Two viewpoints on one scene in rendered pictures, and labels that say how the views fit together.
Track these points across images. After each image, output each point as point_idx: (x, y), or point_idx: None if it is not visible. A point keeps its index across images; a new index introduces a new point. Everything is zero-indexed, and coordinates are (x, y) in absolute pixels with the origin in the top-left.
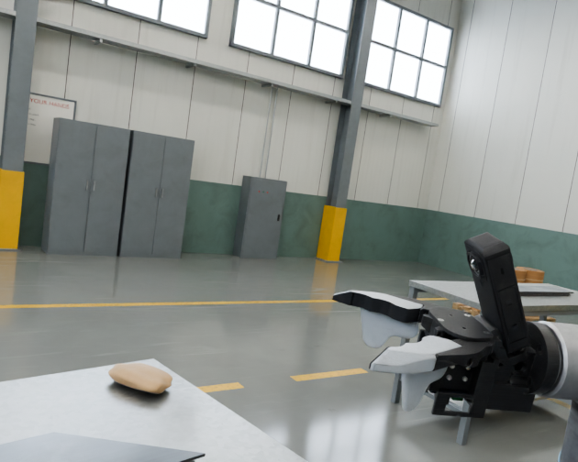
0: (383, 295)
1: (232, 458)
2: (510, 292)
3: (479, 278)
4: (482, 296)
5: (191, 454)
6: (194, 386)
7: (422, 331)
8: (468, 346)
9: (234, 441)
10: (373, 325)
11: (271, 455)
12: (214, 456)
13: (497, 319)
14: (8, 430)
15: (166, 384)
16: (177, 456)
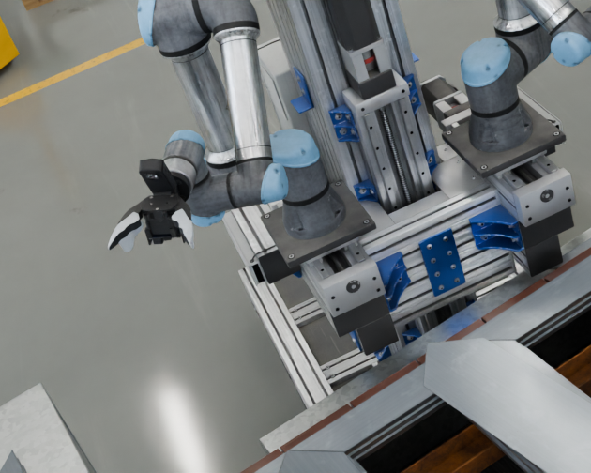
0: (120, 225)
1: (12, 438)
2: (169, 174)
3: (158, 179)
4: (154, 185)
5: (10, 458)
6: None
7: (147, 221)
8: (182, 206)
9: None
10: (126, 241)
11: (15, 412)
12: (5, 451)
13: (169, 187)
14: None
15: None
16: (10, 467)
